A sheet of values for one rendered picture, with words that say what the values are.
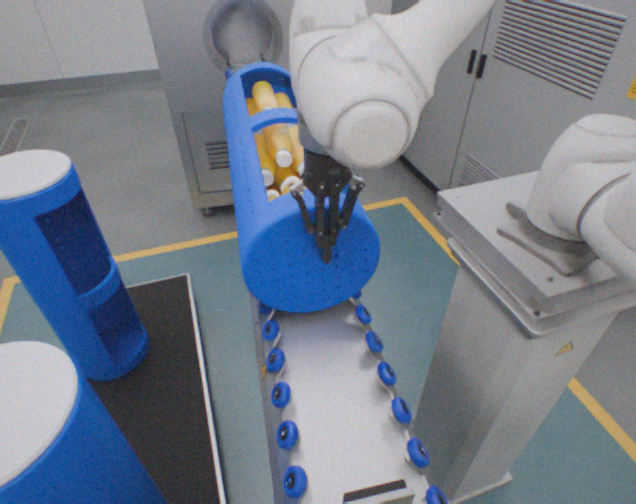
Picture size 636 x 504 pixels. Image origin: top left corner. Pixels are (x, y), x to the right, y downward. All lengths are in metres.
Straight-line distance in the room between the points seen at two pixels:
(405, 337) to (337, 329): 1.22
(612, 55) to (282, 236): 1.61
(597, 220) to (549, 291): 0.17
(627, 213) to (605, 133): 0.17
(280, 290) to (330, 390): 0.22
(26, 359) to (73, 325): 0.82
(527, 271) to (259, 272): 0.54
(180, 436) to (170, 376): 0.27
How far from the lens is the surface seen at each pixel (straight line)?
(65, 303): 1.64
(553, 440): 2.05
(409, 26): 0.46
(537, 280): 0.93
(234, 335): 2.14
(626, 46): 2.04
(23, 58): 5.60
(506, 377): 1.13
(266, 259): 0.80
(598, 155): 0.87
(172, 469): 1.70
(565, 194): 0.89
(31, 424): 0.82
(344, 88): 0.40
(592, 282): 0.98
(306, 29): 0.57
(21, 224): 1.45
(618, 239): 0.81
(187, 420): 1.76
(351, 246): 0.82
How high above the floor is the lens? 1.65
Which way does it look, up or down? 41 degrees down
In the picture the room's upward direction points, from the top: straight up
